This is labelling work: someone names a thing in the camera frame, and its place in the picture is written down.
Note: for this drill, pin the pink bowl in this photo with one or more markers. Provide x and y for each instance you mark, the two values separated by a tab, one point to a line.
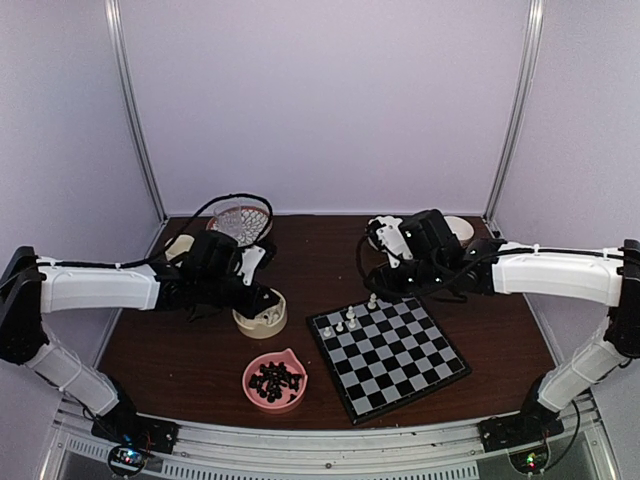
290	399

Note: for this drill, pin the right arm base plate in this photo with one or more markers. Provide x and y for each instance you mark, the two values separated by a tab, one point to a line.
524	427

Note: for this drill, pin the small cream bowl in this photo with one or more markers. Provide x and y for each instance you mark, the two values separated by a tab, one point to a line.
461	228

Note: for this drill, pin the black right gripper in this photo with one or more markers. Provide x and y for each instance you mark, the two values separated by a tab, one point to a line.
384	279

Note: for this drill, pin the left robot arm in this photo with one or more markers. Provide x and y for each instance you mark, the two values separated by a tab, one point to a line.
33	286

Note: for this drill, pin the white textured ceramic mug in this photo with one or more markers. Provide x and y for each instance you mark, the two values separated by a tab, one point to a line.
178	245

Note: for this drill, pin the black chess pieces pile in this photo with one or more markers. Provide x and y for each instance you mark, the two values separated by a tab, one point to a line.
271	380

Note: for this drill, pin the white scalloped bowl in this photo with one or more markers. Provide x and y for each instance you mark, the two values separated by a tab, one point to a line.
382	231

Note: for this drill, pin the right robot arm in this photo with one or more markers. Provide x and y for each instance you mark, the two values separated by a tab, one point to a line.
608	277

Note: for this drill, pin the black and white chessboard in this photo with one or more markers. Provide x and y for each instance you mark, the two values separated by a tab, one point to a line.
397	354

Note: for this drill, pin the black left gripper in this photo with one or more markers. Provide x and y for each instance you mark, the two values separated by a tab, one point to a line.
255	304

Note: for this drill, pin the patterned saucer plate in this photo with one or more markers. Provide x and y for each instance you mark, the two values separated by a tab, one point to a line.
255	224

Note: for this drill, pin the clear glass tumbler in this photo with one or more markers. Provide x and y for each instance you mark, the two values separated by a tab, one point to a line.
228	218

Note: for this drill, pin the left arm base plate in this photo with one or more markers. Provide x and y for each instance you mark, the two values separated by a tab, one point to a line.
130	429

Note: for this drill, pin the aluminium front rail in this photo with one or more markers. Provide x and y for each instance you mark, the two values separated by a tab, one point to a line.
451	450

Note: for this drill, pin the cream bowl with spout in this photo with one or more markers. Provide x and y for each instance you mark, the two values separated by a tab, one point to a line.
255	328

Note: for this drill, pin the aluminium frame post left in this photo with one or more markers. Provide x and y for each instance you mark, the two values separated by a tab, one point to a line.
117	37

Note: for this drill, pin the aluminium frame post right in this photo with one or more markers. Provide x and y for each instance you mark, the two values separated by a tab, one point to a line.
528	63

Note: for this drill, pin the aluminium frame post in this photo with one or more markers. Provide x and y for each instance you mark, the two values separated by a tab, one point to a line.
117	37
528	63

